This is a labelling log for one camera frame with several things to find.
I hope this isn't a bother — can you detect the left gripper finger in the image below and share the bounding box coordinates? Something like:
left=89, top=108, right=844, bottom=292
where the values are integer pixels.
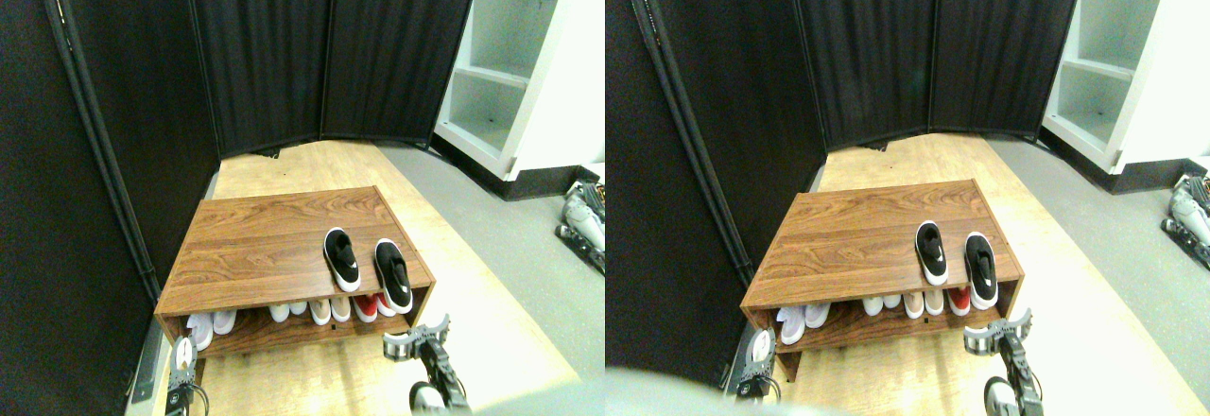
left=170, top=336, right=198, bottom=385
left=747, top=329, right=776, bottom=375

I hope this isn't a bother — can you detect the black shoe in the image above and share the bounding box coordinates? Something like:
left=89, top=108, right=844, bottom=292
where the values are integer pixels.
left=374, top=238, right=414, bottom=315
left=964, top=232, right=999, bottom=310
left=323, top=228, right=362, bottom=293
left=915, top=221, right=949, bottom=286

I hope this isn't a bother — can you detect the brown shoe rack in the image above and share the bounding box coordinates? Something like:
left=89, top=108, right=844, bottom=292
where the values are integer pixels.
left=739, top=180, right=1026, bottom=382
left=153, top=186, right=438, bottom=389

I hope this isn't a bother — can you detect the black curtain stand pole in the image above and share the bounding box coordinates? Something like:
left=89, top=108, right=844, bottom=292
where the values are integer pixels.
left=613, top=0, right=757, bottom=280
left=31, top=0, right=160, bottom=302

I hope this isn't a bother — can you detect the white shelf unit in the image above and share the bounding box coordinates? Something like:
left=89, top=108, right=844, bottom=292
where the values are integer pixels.
left=1040, top=0, right=1210, bottom=173
left=433, top=0, right=605, bottom=182

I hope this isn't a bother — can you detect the grey machine with cables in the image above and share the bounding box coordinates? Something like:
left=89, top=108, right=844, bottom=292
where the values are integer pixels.
left=1161, top=172, right=1210, bottom=270
left=556, top=178, right=605, bottom=275

